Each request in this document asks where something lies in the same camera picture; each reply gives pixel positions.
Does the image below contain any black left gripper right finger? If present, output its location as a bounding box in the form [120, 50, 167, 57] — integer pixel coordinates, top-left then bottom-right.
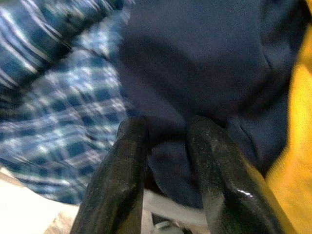
[187, 116, 285, 234]

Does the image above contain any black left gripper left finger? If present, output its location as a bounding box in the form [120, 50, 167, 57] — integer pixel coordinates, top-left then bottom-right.
[70, 116, 150, 234]

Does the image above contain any navy garment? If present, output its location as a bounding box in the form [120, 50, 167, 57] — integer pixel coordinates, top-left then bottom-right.
[117, 0, 309, 210]

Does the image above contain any yellow garment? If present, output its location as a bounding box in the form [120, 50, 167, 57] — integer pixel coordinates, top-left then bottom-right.
[264, 29, 312, 234]

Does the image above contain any blue plaid cloth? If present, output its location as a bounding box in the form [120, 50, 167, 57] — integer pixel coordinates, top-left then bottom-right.
[0, 0, 137, 205]

